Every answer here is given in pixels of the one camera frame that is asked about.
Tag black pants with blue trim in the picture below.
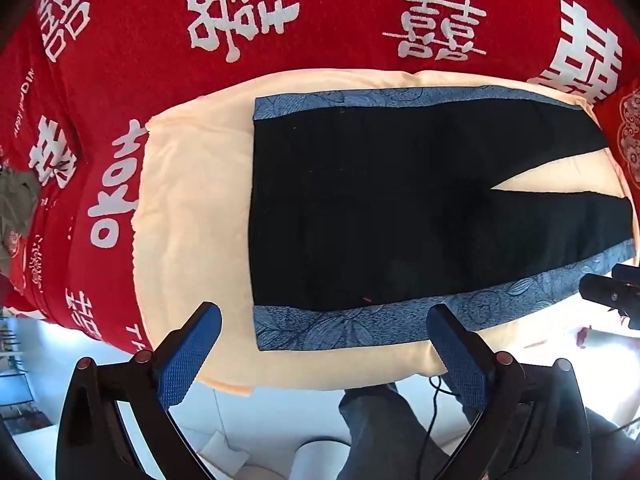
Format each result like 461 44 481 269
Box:
248 86 636 351

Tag person's dark trouser legs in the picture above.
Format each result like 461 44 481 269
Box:
338 384 449 480

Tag red embroidered cushion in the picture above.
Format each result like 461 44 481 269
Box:
594 77 640 188

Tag cream fleece blanket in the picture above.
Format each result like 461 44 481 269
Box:
130 67 640 399

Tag grey-brown garment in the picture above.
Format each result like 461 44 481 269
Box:
0 167 41 278

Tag red blanket with white characters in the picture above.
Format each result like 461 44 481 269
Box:
1 0 639 352

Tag black cable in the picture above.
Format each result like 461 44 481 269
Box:
416 374 452 480

